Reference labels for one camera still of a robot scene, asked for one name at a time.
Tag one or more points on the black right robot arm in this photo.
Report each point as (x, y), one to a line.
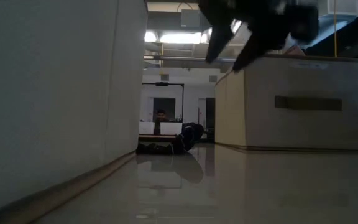
(303, 25)

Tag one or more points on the person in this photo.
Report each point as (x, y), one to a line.
(161, 116)

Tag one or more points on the pink shirt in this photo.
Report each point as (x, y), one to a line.
(295, 51)

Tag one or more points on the grey ceiling box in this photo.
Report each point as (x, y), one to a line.
(190, 18)

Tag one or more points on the black rectangular stand frame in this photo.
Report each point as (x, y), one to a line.
(183, 99)

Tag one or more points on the bright ceiling light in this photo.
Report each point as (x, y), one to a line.
(179, 38)

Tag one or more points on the white monitor back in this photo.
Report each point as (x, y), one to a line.
(147, 128)
(171, 128)

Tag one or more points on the dark door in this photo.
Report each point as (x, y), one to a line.
(210, 118)

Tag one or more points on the beige fabric storage box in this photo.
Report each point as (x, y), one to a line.
(57, 93)
(291, 130)

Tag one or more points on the black garment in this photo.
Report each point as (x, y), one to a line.
(185, 140)

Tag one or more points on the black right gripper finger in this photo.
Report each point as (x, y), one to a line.
(219, 43)
(253, 51)

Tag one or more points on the grey horizontal pipe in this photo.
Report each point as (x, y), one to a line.
(172, 58)

